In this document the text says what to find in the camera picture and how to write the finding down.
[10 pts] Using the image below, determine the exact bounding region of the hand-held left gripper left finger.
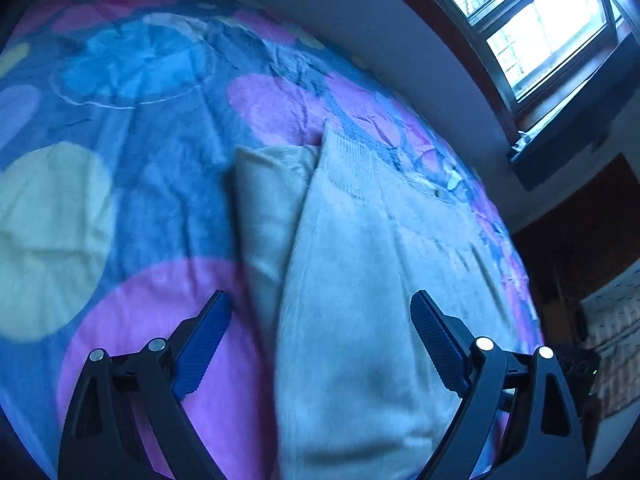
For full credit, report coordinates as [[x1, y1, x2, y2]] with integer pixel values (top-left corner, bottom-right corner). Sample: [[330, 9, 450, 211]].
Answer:
[[57, 289, 233, 480]]

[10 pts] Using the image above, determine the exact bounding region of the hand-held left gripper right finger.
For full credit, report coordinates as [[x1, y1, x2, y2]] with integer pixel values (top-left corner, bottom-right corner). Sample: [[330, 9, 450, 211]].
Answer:
[[409, 289, 588, 480]]

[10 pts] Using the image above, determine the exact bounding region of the pale yellow flowered knit sweater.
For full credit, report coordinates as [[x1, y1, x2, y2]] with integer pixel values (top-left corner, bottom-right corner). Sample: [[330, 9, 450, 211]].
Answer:
[[232, 125, 543, 480]]

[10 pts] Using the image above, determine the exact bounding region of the dark wooden cabinet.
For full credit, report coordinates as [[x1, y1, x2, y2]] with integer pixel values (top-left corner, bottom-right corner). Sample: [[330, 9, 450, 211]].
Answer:
[[515, 152, 640, 361]]

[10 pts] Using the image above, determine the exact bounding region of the white patterned cloth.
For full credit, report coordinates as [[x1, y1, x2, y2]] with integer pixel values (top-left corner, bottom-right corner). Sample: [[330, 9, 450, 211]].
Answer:
[[580, 270, 640, 418]]

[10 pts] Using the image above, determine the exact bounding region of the floral bed sheet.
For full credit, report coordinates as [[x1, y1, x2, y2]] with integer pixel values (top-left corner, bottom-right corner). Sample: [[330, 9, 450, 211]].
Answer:
[[0, 0, 546, 480]]

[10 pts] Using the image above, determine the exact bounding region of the white crumpled cloth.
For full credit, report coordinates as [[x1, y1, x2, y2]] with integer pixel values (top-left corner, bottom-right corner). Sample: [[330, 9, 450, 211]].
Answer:
[[510, 130, 536, 155]]

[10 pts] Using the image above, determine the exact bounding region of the wooden framed window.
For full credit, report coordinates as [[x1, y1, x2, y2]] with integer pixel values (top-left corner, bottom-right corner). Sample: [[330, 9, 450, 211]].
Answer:
[[390, 0, 640, 131]]

